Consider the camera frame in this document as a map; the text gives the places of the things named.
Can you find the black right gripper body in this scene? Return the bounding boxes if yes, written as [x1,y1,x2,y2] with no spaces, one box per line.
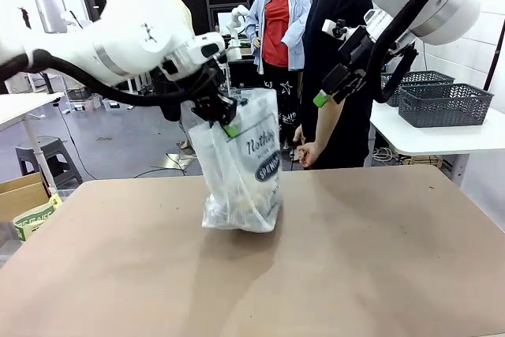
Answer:
[336,28,376,78]

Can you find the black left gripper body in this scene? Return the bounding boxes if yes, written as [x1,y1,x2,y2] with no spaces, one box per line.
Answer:
[151,58,239,129]

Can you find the translucent white printed shopping bag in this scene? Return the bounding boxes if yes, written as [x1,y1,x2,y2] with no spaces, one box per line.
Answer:
[188,87,284,234]

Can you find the dark grey plastic basket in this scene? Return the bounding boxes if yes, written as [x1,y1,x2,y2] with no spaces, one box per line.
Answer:
[398,82,496,129]
[380,69,456,108]

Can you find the person's left forearm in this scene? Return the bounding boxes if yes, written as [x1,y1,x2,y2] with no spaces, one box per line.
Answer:
[310,99,337,152]

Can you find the green printed paper bag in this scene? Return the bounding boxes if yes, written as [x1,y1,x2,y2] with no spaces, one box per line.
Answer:
[13,193,65,242]

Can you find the person's left hand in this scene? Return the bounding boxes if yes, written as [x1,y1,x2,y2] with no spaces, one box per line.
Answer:
[297,142,321,167]

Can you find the person in black t-shirt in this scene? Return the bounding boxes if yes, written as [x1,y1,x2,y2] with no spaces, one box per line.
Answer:
[301,0,375,171]

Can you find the person in red shirt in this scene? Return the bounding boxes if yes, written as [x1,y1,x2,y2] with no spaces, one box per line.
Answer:
[245,0,313,149]

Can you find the clear plastic storage box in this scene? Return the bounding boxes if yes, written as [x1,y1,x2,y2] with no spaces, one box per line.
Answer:
[102,96,133,113]

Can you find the white table with white legs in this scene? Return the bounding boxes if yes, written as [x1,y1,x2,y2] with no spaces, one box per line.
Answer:
[368,103,505,188]

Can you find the black slanted light stand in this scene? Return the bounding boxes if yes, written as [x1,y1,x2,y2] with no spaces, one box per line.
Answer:
[482,17,505,92]

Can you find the grey plastic stool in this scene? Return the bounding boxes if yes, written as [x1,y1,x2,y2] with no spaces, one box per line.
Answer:
[15,136,84,189]

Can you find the white table with slim leg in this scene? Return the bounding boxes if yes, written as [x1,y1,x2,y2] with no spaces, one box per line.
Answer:
[0,92,65,197]

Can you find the black tripod with clamp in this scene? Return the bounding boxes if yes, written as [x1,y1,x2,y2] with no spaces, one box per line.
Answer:
[17,6,33,31]

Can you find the brown cardboard box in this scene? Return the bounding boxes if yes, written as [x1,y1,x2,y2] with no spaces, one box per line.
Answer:
[0,171,51,223]

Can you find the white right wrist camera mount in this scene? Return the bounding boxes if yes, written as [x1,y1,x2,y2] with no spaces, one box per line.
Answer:
[320,8,392,44]

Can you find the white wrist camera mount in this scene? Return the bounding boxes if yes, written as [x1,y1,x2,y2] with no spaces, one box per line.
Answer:
[320,8,392,44]
[215,35,242,62]

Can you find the black right arm cable sleeve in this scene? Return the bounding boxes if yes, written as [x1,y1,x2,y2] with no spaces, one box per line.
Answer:
[370,0,505,105]

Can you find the black arm cable sleeve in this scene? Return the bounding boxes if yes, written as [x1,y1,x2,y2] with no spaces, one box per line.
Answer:
[0,48,199,108]
[370,0,505,105]

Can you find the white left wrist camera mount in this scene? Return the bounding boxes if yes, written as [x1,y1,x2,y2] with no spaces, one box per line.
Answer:
[215,35,242,62]

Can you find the black left arm cable sleeve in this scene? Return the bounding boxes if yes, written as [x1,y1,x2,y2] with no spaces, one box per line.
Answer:
[0,48,199,108]

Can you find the grey wall panel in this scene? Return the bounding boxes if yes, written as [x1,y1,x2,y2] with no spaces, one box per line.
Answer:
[33,0,69,35]

